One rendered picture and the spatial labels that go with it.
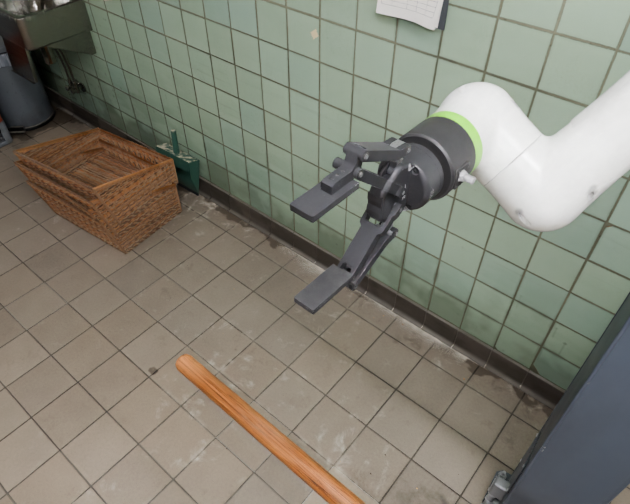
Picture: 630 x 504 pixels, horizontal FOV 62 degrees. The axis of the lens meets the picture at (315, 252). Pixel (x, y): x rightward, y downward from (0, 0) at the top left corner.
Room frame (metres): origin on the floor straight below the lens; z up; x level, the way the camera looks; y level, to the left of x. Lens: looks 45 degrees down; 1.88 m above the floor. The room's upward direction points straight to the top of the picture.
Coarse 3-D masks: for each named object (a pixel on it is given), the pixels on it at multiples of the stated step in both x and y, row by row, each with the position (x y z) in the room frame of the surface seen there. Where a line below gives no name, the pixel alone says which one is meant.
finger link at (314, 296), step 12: (324, 276) 0.41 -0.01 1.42; (336, 276) 0.41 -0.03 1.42; (348, 276) 0.41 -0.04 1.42; (312, 288) 0.40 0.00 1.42; (324, 288) 0.40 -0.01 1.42; (336, 288) 0.40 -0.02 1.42; (300, 300) 0.38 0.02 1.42; (312, 300) 0.38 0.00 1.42; (324, 300) 0.38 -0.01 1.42; (312, 312) 0.36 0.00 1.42
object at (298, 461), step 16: (192, 368) 0.45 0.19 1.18; (208, 384) 0.42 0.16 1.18; (224, 384) 0.42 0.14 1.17; (224, 400) 0.39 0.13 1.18; (240, 400) 0.39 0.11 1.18; (240, 416) 0.37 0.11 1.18; (256, 416) 0.37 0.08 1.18; (256, 432) 0.34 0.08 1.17; (272, 432) 0.34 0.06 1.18; (272, 448) 0.32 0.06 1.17; (288, 448) 0.32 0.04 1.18; (288, 464) 0.30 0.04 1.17; (304, 464) 0.30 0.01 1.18; (304, 480) 0.28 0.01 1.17; (320, 480) 0.27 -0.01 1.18; (336, 480) 0.28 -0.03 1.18; (336, 496) 0.25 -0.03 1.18; (352, 496) 0.25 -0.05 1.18
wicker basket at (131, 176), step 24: (48, 144) 2.23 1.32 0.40; (72, 144) 2.33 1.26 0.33; (96, 144) 2.45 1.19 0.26; (120, 144) 2.39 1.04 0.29; (48, 168) 1.95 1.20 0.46; (72, 168) 2.29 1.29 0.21; (96, 168) 2.31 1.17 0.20; (120, 168) 2.31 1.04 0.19; (168, 168) 2.16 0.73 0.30; (96, 192) 1.81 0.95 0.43; (120, 192) 1.90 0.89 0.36; (144, 192) 2.01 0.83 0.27; (120, 216) 1.87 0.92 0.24
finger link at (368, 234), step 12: (396, 204) 0.48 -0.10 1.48; (396, 216) 0.47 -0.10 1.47; (360, 228) 0.47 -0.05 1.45; (372, 228) 0.46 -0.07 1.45; (384, 228) 0.46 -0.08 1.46; (360, 240) 0.45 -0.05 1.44; (372, 240) 0.45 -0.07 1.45; (348, 252) 0.45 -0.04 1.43; (360, 252) 0.44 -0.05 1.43; (348, 264) 0.43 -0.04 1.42; (360, 264) 0.43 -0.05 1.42
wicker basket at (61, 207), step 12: (36, 192) 2.12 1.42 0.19; (48, 192) 2.01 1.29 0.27; (48, 204) 2.14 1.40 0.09; (60, 204) 2.00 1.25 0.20; (72, 216) 2.01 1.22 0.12; (84, 216) 1.89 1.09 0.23; (168, 216) 2.11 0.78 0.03; (84, 228) 2.01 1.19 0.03; (96, 228) 1.89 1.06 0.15; (108, 228) 1.83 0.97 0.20; (132, 228) 1.92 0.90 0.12; (144, 228) 1.97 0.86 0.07; (156, 228) 2.03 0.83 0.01; (108, 240) 1.89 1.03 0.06; (120, 240) 1.86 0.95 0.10; (132, 240) 1.90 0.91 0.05
